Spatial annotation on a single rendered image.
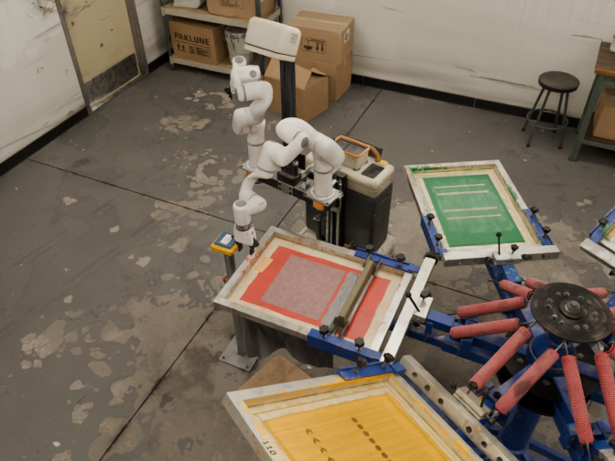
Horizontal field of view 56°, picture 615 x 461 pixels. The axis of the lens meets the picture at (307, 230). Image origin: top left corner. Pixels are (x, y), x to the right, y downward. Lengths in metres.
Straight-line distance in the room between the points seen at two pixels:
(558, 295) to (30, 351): 3.13
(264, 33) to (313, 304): 1.22
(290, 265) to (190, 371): 1.15
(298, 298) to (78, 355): 1.75
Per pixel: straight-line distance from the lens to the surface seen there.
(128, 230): 4.75
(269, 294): 2.75
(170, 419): 3.55
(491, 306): 2.54
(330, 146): 2.70
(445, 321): 2.58
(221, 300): 2.70
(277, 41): 2.56
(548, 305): 2.38
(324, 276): 2.82
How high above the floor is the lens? 2.98
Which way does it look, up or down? 41 degrees down
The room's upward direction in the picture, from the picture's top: 1 degrees counter-clockwise
